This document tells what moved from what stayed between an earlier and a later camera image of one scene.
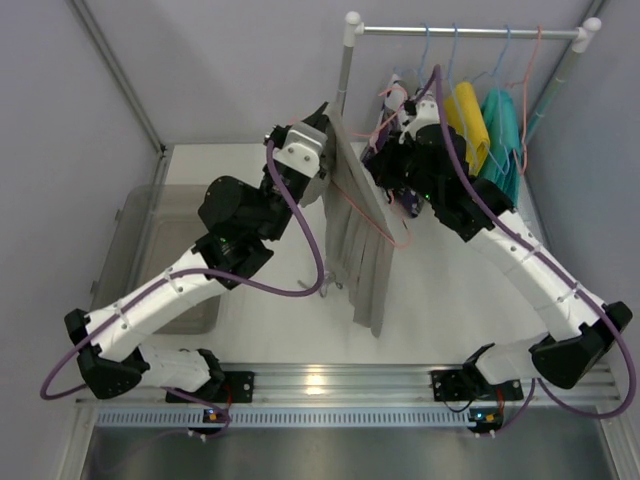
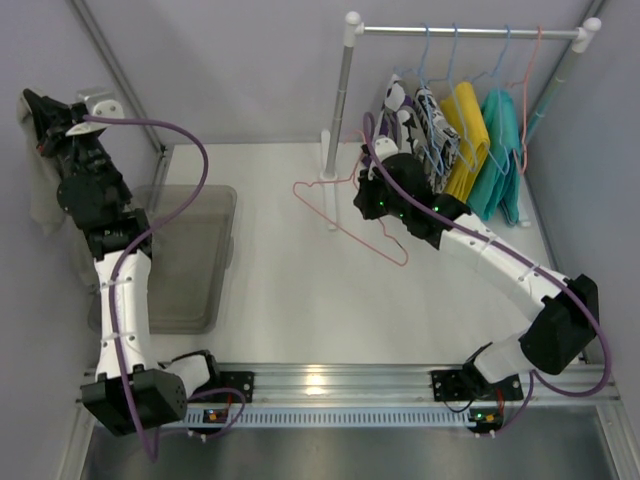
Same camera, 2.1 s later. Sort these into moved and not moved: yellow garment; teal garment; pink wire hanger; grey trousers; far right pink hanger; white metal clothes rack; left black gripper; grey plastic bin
Moved: left black gripper; grey trousers; pink wire hanger
Not moved: yellow garment; far right pink hanger; grey plastic bin; teal garment; white metal clothes rack
